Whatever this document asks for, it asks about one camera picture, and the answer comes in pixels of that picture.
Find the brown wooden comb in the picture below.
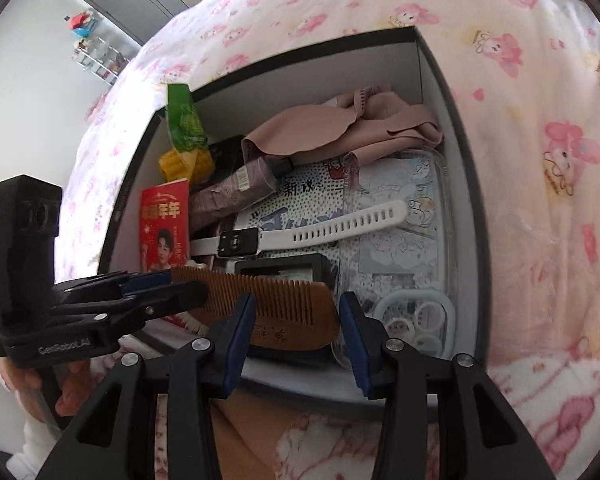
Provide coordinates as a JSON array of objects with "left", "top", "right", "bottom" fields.
[{"left": 170, "top": 266, "right": 342, "bottom": 348}]

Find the clear sticker phone case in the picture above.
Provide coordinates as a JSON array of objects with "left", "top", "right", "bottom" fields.
[{"left": 347, "top": 150, "right": 456, "bottom": 361}]

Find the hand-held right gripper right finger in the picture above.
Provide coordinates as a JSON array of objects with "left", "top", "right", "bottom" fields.
[{"left": 340, "top": 291, "right": 556, "bottom": 480}]

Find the person's left hand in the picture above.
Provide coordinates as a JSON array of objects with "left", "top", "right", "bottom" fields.
[{"left": 0, "top": 356, "right": 97, "bottom": 418}]

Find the white band smartwatch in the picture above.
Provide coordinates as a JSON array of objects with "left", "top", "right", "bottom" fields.
[{"left": 189, "top": 199, "right": 409, "bottom": 261}]

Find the pink printed blanket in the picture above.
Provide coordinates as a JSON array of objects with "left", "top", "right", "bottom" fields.
[{"left": 57, "top": 0, "right": 600, "bottom": 411}]

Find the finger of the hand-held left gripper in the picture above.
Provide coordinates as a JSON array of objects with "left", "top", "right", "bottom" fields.
[
  {"left": 75, "top": 281, "right": 209, "bottom": 341},
  {"left": 55, "top": 267, "right": 173, "bottom": 306}
]

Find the white shelf rack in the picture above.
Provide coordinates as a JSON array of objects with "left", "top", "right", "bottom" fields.
[{"left": 62, "top": 10, "right": 133, "bottom": 86}]

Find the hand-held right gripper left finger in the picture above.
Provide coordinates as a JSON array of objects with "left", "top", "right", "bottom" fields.
[{"left": 37, "top": 292, "right": 257, "bottom": 480}]

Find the red portrait card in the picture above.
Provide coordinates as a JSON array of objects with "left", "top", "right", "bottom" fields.
[{"left": 139, "top": 179, "right": 201, "bottom": 331}]

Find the fluffy white pink blanket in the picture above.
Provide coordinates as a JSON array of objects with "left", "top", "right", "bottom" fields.
[{"left": 275, "top": 350, "right": 600, "bottom": 480}]

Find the beige cloth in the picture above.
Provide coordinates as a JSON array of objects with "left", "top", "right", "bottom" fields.
[{"left": 241, "top": 87, "right": 446, "bottom": 161}]

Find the brown folded umbrella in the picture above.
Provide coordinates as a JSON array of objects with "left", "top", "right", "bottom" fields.
[{"left": 189, "top": 152, "right": 296, "bottom": 221}]

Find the tan cloth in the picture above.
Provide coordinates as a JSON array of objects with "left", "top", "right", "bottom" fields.
[{"left": 207, "top": 390, "right": 311, "bottom": 480}]

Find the small black box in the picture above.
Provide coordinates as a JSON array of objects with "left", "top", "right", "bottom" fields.
[{"left": 232, "top": 254, "right": 337, "bottom": 291}]

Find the green corn snack packet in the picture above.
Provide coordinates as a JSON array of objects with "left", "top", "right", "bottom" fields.
[{"left": 159, "top": 82, "right": 216, "bottom": 183}]

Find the black storage box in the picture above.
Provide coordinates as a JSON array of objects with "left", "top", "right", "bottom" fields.
[{"left": 97, "top": 27, "right": 491, "bottom": 406}]

